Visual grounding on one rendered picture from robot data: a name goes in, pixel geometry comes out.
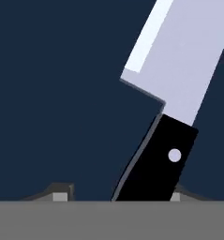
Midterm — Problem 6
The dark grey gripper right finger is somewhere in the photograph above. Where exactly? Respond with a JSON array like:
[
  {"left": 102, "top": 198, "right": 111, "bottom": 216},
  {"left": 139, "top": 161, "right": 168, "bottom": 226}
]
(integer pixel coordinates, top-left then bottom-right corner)
[{"left": 169, "top": 183, "right": 211, "bottom": 203}]

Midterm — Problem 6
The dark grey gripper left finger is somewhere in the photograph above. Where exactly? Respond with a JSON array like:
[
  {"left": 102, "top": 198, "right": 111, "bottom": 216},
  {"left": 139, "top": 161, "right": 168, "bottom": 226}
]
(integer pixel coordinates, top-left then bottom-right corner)
[{"left": 20, "top": 182, "right": 76, "bottom": 203}]

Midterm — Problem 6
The black-handled kitchen knife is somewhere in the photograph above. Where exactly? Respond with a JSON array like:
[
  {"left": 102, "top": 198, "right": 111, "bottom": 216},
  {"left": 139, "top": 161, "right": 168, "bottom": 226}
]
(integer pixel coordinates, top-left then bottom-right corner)
[{"left": 111, "top": 0, "right": 224, "bottom": 203}]

